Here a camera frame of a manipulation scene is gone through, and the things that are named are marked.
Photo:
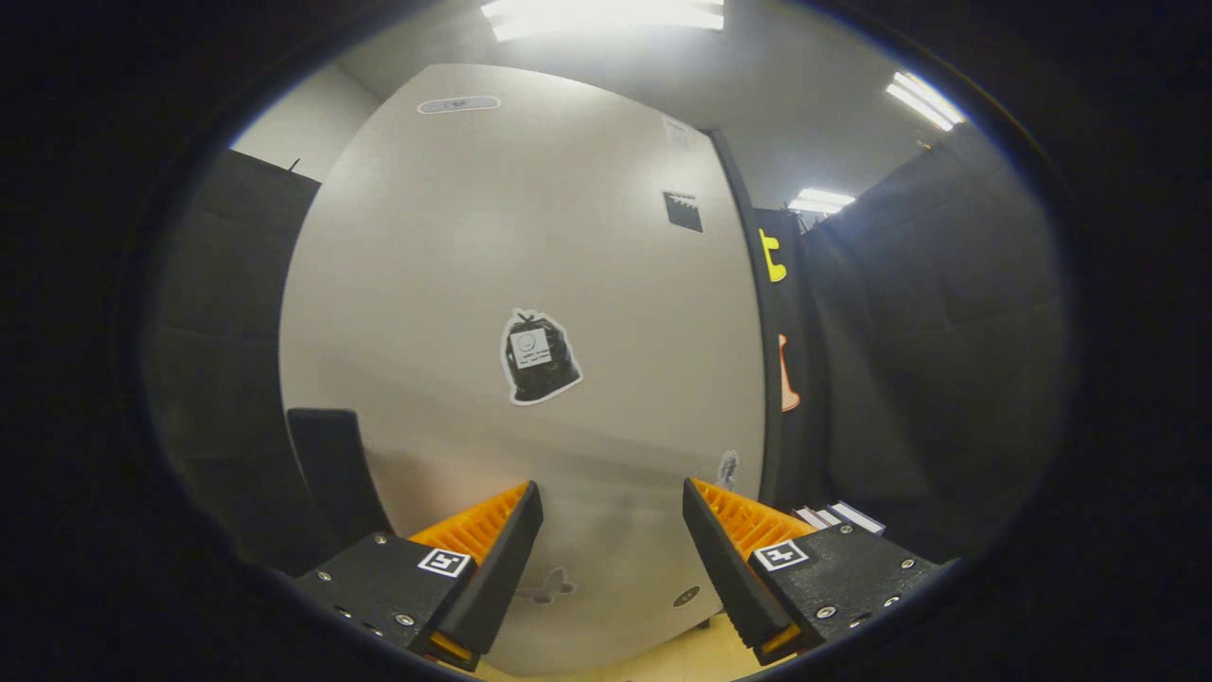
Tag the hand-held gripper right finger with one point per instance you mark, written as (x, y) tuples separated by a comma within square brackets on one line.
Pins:
[(724, 568)]

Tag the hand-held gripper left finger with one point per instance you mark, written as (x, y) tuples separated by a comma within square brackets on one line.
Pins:
[(492, 578)]

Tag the light grey cabinet door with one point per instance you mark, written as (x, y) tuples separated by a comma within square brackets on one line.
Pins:
[(473, 237)]

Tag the white spine book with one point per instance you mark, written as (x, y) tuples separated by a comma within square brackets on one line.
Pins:
[(826, 516)]

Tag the blue grey book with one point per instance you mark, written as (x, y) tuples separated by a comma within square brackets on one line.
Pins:
[(857, 517)]

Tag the dark grey cabinet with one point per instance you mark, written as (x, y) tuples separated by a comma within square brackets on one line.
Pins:
[(769, 379)]

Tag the black backdrop cloth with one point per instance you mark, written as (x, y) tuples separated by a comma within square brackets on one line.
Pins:
[(947, 332)]

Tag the ceiling light panel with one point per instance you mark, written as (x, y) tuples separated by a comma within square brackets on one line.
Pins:
[(821, 201), (601, 14), (923, 99)]

